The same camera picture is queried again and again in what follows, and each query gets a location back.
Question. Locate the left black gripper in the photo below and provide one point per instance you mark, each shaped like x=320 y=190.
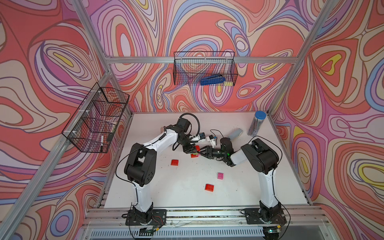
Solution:
x=189 y=149

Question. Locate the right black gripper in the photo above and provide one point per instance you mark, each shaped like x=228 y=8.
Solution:
x=208 y=152

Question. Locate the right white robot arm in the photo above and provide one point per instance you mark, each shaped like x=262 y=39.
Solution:
x=264 y=161

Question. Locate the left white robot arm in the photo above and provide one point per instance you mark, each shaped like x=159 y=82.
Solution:
x=140 y=169

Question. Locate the red lego brick back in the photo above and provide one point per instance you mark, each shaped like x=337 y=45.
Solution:
x=175 y=162

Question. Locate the red lego brick front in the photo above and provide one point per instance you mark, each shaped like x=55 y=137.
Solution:
x=209 y=187

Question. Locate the grey small case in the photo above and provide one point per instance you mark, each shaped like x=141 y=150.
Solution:
x=235 y=134

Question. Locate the blue capped clear cylinder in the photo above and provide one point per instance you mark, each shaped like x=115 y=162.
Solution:
x=255 y=126

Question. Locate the blue object in basket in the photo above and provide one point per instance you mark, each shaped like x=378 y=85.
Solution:
x=212 y=80

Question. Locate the black marker in basket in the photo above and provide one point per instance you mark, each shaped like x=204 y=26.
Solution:
x=102 y=144

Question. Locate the black wire basket back wall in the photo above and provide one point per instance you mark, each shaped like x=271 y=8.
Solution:
x=192 y=66

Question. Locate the black wire basket wall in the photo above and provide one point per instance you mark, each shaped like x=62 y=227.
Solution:
x=99 y=114
x=192 y=66

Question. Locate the black wire basket left wall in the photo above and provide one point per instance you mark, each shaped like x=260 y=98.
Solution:
x=99 y=114

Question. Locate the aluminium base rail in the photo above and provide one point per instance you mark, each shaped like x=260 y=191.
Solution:
x=209 y=223

